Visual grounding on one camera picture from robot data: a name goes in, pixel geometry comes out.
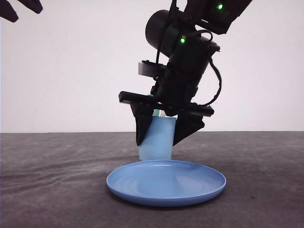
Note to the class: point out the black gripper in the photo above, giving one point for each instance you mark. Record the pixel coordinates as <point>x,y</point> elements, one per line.
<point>172,92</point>

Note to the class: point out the mint green plastic spoon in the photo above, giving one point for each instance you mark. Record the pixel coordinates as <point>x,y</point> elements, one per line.
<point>157,112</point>

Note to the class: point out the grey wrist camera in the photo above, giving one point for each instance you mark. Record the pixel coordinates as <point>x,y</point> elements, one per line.
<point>150,69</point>

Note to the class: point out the white plastic fork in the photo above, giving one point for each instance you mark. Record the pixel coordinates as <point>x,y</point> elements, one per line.
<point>163,114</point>

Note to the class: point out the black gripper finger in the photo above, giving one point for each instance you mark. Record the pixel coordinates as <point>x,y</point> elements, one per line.
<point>34,5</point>
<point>7,12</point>

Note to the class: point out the light blue plastic cup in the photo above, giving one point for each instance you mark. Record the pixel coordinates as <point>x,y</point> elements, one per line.
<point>158,141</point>

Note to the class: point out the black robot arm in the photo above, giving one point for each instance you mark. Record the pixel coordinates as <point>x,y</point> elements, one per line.
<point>179,35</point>

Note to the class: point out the dark grey table cloth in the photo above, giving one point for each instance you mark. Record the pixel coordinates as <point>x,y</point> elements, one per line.
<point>58,180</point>

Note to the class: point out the blue plastic plate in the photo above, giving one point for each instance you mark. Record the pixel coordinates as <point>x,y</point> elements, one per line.
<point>166,183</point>

